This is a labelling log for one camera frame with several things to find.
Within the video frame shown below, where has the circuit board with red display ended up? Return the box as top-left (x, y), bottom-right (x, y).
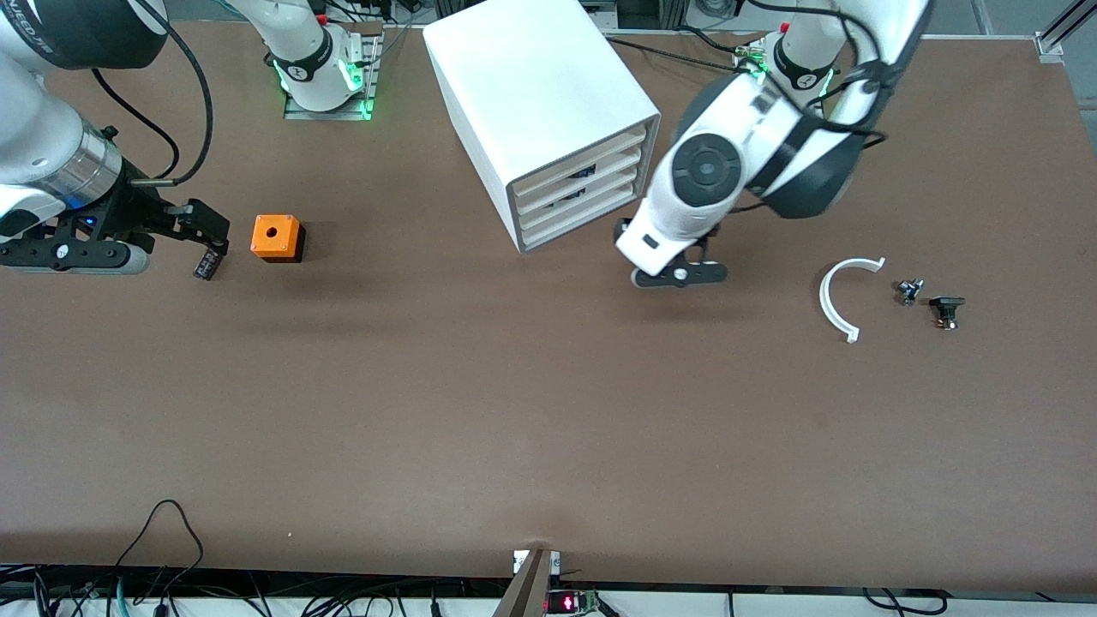
top-left (547, 590), bottom-right (602, 617)

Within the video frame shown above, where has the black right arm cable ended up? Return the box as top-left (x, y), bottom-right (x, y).
top-left (90, 0), bottom-right (215, 185)

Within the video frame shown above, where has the grey camera mounting post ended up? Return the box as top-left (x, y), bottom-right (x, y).
top-left (493, 548), bottom-right (562, 617)

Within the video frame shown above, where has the white curved plastic arc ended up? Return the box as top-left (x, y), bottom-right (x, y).
top-left (818, 256), bottom-right (887, 344)

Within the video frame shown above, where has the black cable to arm base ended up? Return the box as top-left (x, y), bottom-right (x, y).
top-left (604, 27), bottom-right (757, 76)

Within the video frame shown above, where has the small black switch part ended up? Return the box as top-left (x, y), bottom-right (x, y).
top-left (929, 296), bottom-right (967, 332)

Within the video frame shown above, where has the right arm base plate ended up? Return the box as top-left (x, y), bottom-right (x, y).
top-left (283, 24), bottom-right (383, 121)

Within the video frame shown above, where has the orange box with hole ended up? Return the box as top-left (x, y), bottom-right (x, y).
top-left (250, 214), bottom-right (306, 264)

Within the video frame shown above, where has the black looped cable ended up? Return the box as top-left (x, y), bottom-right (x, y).
top-left (116, 500), bottom-right (205, 592)

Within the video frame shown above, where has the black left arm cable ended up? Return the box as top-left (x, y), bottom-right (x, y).
top-left (746, 0), bottom-right (889, 215)

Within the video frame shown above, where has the aluminium frame profile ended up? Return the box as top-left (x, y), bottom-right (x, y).
top-left (1035, 0), bottom-right (1097, 59)

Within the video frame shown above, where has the black coiled cable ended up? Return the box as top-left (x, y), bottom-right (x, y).
top-left (861, 588), bottom-right (949, 616)

